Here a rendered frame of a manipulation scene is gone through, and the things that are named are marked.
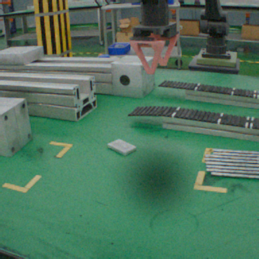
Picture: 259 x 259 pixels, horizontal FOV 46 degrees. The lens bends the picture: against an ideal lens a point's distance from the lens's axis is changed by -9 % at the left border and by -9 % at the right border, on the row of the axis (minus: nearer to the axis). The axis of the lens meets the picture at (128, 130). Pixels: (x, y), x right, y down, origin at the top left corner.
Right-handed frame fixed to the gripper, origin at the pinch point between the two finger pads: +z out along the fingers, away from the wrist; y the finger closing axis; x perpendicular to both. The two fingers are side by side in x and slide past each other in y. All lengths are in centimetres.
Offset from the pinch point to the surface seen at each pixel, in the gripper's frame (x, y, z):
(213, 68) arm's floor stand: 3, -55, 14
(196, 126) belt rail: 9.2, 1.6, 12.0
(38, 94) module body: -29.0, 5.4, 7.2
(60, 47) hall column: -219, -257, 53
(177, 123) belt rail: 5.0, 1.6, 12.0
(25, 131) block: -23.1, 18.3, 10.6
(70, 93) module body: -19.1, 5.3, 6.2
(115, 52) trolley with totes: -152, -274, 62
